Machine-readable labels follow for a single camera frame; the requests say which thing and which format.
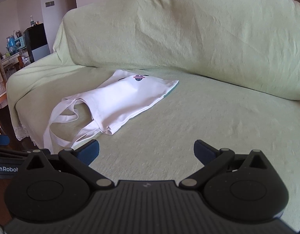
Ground white shopping bag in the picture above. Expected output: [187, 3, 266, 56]
[43, 69, 179, 154]

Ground wooden side table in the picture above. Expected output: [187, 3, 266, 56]
[1, 51, 29, 79]

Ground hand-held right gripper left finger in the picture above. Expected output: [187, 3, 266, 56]
[25, 139, 115, 191]

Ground blue toaster oven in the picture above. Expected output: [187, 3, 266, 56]
[14, 36, 26, 49]

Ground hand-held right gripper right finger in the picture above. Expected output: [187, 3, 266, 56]
[179, 139, 274, 191]

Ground blue kettle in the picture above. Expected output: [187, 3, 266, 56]
[6, 36, 16, 54]

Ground black grey mini fridge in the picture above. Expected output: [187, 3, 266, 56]
[23, 23, 51, 63]

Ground green covered sofa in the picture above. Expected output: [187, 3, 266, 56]
[6, 0, 300, 230]

